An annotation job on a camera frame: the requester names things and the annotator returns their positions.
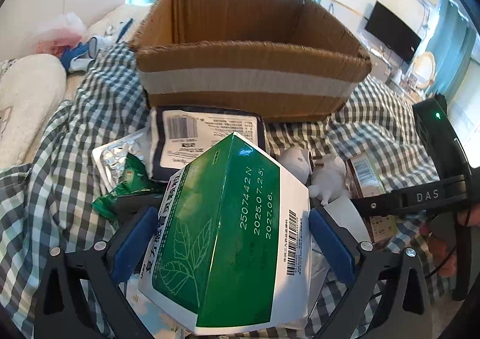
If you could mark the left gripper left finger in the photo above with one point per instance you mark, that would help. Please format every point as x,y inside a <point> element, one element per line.
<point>62,310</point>

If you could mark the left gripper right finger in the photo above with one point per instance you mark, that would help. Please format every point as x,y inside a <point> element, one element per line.
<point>396,280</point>

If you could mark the green snack packet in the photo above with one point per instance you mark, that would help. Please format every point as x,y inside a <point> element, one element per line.
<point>134,181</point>

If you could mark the silver blister pill pack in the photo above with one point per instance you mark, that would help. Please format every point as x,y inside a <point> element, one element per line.
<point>110,158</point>

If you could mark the green white medicine box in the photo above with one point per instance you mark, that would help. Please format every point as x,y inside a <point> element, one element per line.
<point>232,250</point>

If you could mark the navy white tissue pack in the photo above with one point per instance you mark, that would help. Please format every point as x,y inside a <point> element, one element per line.
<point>181,133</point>

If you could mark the white round plastic object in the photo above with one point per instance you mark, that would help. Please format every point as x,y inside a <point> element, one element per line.
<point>297,161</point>

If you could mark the right hand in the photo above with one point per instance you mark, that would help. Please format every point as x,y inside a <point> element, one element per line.
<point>441,249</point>

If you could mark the brown snack package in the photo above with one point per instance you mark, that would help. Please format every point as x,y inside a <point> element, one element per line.
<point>363,182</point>

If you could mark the round mirror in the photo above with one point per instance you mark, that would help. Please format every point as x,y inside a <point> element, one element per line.
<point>424,70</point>

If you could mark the white fluffy pillow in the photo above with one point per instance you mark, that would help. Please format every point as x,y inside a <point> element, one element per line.
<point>31,90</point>

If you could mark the blue white cloth item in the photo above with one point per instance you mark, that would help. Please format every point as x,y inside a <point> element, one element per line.
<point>81,57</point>

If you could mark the brown cardboard box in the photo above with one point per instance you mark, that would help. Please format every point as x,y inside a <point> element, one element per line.
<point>285,60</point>

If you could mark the pink plastic bag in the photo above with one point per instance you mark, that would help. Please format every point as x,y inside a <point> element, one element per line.
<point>54,36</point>

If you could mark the black wall television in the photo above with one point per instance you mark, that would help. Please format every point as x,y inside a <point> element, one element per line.
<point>393,32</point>

